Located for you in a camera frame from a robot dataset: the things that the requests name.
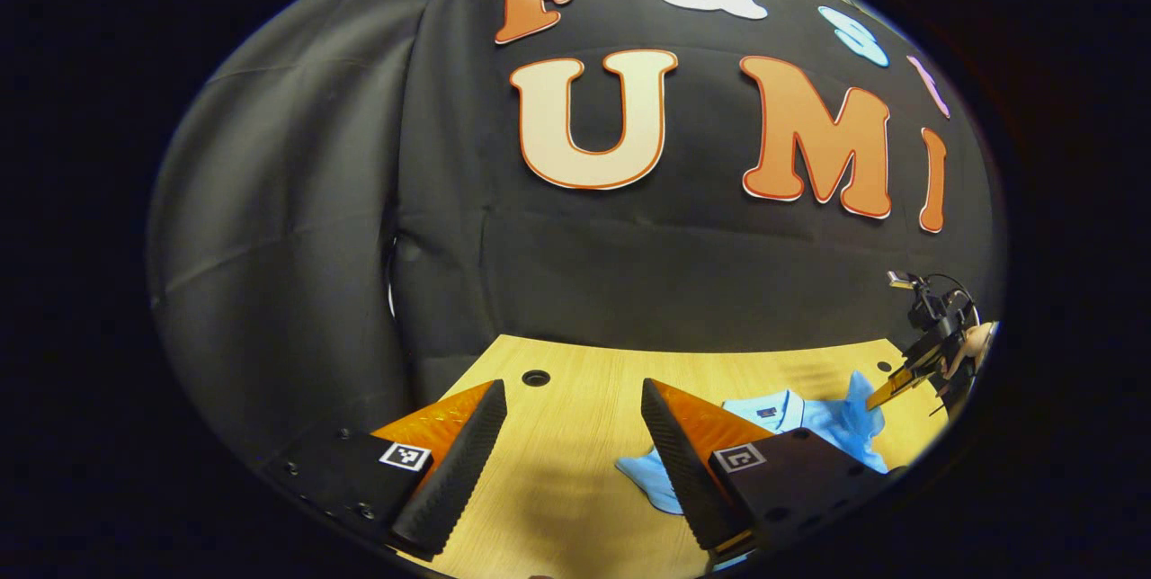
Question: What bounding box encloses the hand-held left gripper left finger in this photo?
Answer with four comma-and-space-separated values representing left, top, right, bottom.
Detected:
261, 379, 509, 562

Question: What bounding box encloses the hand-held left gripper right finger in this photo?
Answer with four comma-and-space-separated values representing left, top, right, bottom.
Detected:
640, 377, 902, 568

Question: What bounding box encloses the light blue T-shirt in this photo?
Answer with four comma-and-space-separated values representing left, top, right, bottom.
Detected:
616, 370, 891, 571

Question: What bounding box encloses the black backdrop cloth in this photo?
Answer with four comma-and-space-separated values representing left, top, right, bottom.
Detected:
147, 0, 1008, 472

